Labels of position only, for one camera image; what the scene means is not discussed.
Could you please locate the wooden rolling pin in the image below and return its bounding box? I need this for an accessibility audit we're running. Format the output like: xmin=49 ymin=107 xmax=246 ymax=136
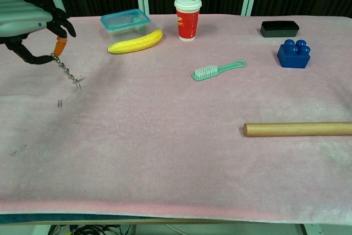
xmin=243 ymin=122 xmax=352 ymax=138

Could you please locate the yellow banana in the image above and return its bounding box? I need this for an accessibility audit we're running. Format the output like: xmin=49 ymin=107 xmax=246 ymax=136
xmin=107 ymin=29 xmax=164 ymax=54

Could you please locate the black floor cable tangle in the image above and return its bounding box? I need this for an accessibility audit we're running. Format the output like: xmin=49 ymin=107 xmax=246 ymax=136
xmin=51 ymin=223 xmax=133 ymax=235

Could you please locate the pink tablecloth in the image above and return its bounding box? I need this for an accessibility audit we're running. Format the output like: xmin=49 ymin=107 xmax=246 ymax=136
xmin=0 ymin=13 xmax=352 ymax=223

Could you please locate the clear container blue lid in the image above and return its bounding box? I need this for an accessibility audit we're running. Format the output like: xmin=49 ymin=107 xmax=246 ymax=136
xmin=100 ymin=8 xmax=152 ymax=45

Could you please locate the red paper cup white lid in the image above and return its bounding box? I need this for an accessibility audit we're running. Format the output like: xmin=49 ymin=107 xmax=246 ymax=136
xmin=174 ymin=0 xmax=203 ymax=42

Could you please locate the orange-handled metal drill bit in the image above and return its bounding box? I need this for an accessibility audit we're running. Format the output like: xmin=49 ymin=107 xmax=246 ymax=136
xmin=51 ymin=36 xmax=81 ymax=85

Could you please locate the blue building block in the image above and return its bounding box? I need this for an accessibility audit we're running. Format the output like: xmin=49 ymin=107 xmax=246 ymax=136
xmin=276 ymin=39 xmax=311 ymax=69

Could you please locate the black rectangular box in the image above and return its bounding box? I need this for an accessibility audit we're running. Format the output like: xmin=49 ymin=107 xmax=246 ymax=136
xmin=260 ymin=20 xmax=300 ymax=39

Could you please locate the green brush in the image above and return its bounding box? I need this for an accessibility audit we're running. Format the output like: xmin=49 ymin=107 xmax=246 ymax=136
xmin=191 ymin=59 xmax=248 ymax=82

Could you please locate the beige toy inside container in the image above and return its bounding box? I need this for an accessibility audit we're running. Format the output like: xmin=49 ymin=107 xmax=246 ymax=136
xmin=131 ymin=17 xmax=151 ymax=34

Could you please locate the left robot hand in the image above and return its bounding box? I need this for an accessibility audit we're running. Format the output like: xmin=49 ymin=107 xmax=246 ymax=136
xmin=0 ymin=0 xmax=77 ymax=67

